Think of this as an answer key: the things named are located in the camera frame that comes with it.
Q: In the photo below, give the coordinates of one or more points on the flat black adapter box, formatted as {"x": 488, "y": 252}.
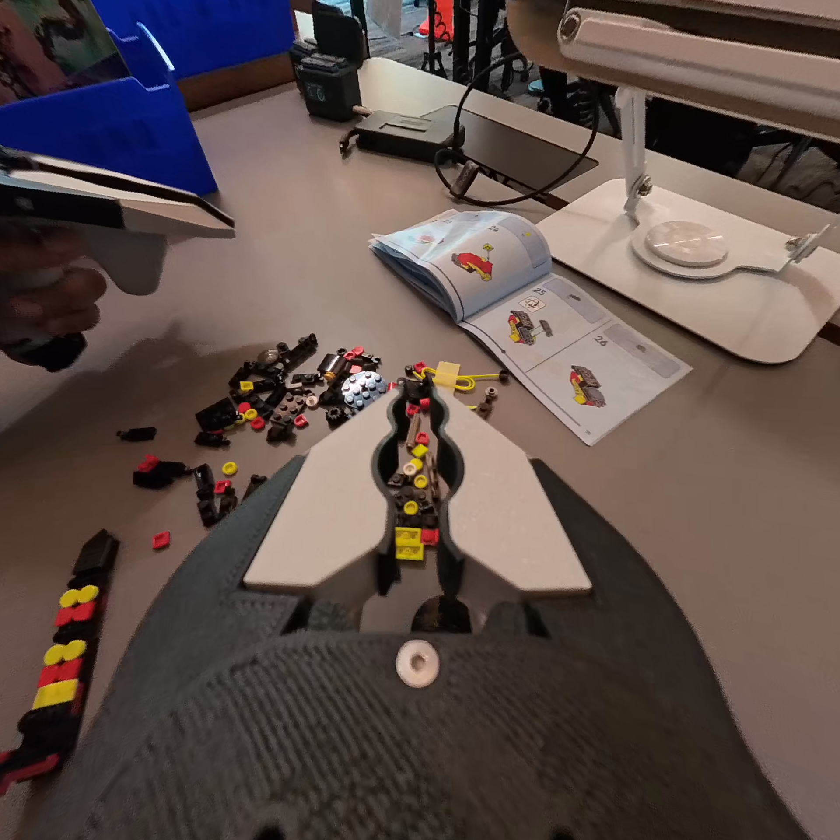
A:
{"x": 407, "y": 134}

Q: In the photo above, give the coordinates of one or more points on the blue plastic bin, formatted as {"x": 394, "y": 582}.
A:
{"x": 229, "y": 33}
{"x": 131, "y": 131}

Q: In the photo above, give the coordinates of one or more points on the long black lego assembly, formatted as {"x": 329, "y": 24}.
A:
{"x": 65, "y": 617}

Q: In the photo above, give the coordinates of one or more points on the dark desk hatch cover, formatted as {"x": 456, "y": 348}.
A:
{"x": 525, "y": 151}

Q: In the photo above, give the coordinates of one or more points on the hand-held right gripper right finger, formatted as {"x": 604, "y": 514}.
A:
{"x": 518, "y": 525}

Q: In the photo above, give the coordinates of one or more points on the colourful printed box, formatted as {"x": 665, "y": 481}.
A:
{"x": 46, "y": 46}

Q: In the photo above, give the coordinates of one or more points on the black tripod stand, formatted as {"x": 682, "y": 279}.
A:
{"x": 434, "y": 46}

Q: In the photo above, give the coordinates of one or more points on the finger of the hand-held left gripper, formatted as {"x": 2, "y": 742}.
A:
{"x": 177, "y": 216}
{"x": 98, "y": 186}

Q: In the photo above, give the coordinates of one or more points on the person's left hand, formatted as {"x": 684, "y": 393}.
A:
{"x": 59, "y": 295}

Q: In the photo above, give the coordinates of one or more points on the round dark blue lego plate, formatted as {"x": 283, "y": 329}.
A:
{"x": 364, "y": 390}

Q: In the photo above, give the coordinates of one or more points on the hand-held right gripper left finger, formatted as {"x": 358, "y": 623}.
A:
{"x": 328, "y": 518}

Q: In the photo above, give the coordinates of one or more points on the lego instruction booklet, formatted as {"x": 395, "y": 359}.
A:
{"x": 512, "y": 262}

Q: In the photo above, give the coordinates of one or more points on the black battery device with display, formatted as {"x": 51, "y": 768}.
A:
{"x": 328, "y": 92}

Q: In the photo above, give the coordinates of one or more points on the pile of lego pieces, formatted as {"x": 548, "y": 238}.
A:
{"x": 289, "y": 410}

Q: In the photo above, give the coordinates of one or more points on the white lamp stand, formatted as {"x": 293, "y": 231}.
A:
{"x": 722, "y": 289}

